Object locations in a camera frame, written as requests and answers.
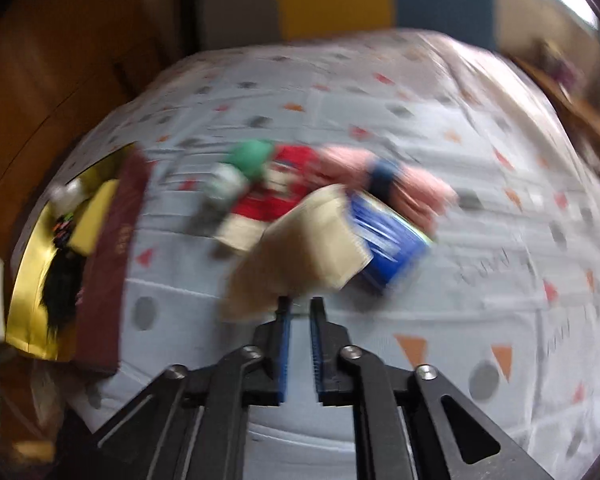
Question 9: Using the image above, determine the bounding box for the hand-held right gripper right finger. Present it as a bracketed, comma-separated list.
[310, 296, 556, 480]

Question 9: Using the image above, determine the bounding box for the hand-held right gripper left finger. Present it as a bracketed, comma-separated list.
[96, 296, 294, 480]

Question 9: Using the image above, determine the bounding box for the black mesh puff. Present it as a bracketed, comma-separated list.
[39, 247, 86, 341]

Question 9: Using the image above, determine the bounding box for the dark scrunchie with orange bits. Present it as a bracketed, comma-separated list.
[52, 215, 76, 248]

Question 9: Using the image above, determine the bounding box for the beige cloth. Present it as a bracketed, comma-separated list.
[219, 184, 376, 322]

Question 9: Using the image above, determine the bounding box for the maroon gift box gold lining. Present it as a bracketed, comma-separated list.
[5, 147, 151, 376]

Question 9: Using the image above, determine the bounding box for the white oval case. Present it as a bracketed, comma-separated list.
[47, 180, 86, 209]

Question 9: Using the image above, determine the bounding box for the yellow sponge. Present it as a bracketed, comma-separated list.
[69, 179, 120, 255]

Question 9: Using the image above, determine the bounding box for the blue packet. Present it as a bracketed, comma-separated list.
[347, 191, 433, 295]

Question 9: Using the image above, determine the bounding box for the red sock with cream cuff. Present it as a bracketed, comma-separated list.
[212, 145, 326, 256]

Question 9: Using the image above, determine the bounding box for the pink towel with blue band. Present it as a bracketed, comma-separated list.
[320, 144, 461, 241]

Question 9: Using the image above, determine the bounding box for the wooden wardrobe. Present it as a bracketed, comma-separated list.
[0, 0, 181, 261]

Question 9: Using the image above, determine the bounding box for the black rolled mat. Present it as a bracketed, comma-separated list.
[177, 0, 206, 53]

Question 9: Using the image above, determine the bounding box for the grey yellow blue headboard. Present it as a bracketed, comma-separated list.
[180, 0, 498, 53]

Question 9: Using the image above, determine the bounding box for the wooden side shelf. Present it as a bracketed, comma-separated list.
[510, 52, 600, 161]

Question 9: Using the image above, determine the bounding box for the purple box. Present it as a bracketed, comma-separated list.
[540, 40, 581, 86]

